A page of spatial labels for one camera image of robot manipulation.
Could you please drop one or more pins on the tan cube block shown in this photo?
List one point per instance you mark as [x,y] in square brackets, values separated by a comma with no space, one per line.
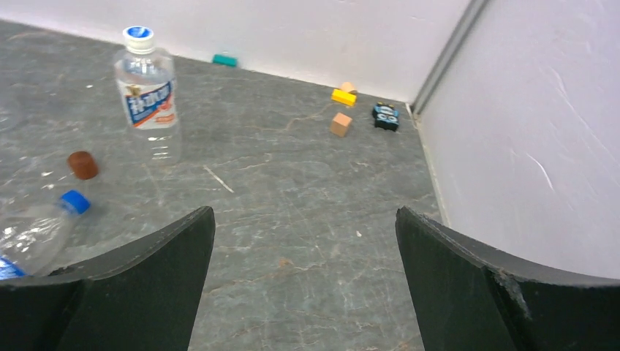
[340,124]

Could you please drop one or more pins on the brown cylinder block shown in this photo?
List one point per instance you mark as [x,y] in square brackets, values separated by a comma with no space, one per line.
[83,165]

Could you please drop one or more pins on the teal block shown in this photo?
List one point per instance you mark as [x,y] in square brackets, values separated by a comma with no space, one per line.
[225,60]

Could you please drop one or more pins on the red label clear bottle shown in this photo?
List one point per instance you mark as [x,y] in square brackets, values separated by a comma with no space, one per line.
[147,86]

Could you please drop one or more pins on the white blue bottle cap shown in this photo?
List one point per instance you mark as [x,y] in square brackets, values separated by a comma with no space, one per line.
[139,40]

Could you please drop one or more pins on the Pepsi label clear bottle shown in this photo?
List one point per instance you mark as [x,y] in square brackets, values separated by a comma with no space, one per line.
[32,237]

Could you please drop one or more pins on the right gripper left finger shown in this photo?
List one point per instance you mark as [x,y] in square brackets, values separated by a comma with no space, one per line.
[143,295]

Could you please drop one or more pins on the black blue toy car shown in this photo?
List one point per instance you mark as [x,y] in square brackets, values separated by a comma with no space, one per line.
[386,116]

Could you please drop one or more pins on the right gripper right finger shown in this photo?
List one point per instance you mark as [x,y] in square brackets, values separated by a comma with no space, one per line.
[468,295]

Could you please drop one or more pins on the solid blue bottle cap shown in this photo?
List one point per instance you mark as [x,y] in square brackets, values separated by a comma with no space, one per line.
[74,202]

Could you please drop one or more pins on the small tan block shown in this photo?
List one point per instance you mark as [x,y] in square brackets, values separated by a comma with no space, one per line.
[348,87]

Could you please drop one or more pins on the yellow block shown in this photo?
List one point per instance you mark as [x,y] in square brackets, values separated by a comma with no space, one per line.
[343,97]

